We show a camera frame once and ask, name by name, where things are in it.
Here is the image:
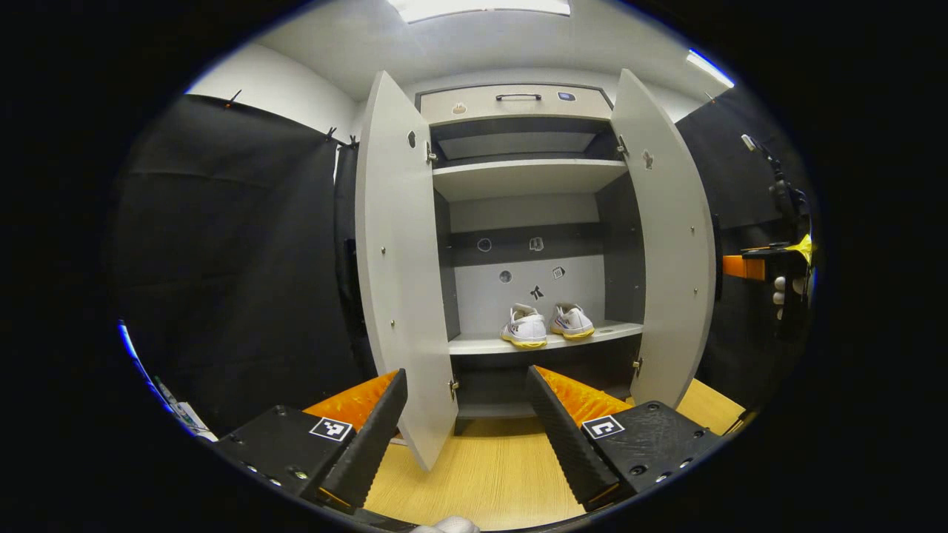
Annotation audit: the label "beige cabinet drawer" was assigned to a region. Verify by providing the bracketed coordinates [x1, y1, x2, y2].
[416, 83, 615, 127]

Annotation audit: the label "white shoe cabinet door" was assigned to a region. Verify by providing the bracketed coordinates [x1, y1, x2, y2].
[354, 70, 460, 472]
[609, 68, 718, 409]

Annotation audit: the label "ceiling light panel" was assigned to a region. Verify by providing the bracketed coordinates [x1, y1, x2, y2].
[685, 48, 735, 90]
[387, 0, 573, 24]

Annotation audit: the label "black door handle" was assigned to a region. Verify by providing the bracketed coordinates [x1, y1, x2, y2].
[336, 235, 358, 304]
[711, 213, 724, 301]

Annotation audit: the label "computer monitor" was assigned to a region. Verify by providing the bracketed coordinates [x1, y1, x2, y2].
[117, 320, 158, 404]

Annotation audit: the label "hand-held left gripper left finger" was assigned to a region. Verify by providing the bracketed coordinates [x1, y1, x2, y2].
[215, 368, 410, 512]

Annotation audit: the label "white shoe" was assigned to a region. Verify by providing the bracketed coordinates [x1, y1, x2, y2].
[500, 302, 549, 349]
[549, 302, 595, 341]

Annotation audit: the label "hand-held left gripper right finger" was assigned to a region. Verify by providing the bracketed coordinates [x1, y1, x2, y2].
[526, 364, 730, 512]

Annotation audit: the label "white papers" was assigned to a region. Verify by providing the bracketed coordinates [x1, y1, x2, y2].
[152, 376, 217, 443]

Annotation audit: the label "white shoe cabinet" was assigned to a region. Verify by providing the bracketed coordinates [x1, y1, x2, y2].
[354, 68, 718, 472]

